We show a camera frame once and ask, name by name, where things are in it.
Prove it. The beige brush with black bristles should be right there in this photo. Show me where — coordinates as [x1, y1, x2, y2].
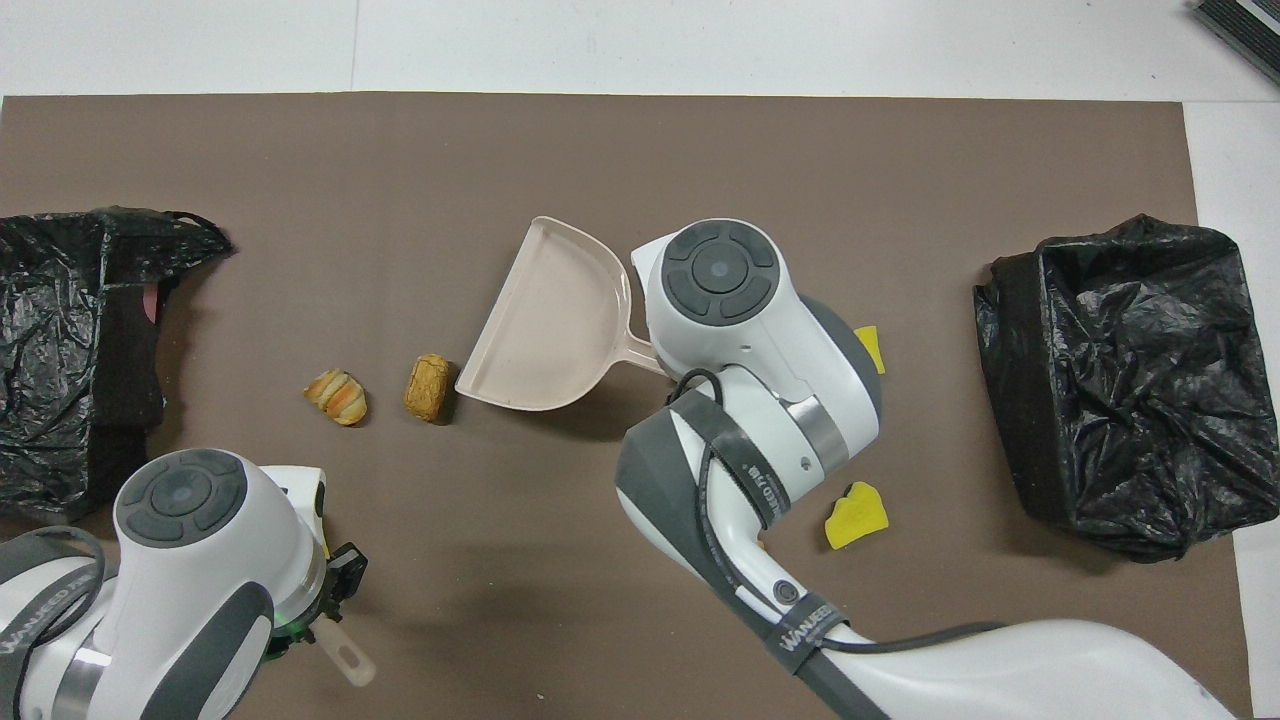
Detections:
[316, 616, 378, 689]

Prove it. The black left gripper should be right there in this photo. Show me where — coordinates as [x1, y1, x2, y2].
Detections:
[321, 540, 370, 614]

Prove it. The brown table mat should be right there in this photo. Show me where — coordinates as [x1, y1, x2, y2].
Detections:
[0, 92, 1254, 720]

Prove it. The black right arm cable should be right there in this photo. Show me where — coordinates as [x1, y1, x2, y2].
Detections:
[665, 368, 1009, 656]

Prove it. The brown bread roll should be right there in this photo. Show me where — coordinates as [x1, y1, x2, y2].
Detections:
[403, 352, 460, 425]

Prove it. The dark ribbed panel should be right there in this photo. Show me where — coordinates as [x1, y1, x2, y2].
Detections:
[1190, 0, 1280, 87]

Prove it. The crumpled black bag-lined bin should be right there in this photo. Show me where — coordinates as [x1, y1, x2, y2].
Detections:
[0, 206, 237, 526]

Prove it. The striped croissant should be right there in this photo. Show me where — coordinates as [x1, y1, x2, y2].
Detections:
[302, 368, 369, 428]

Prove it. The boxy black bag-lined bin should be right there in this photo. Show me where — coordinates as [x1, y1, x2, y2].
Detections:
[973, 213, 1280, 564]

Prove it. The beige plastic dustpan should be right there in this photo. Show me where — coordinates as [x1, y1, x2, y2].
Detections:
[454, 215, 669, 412]

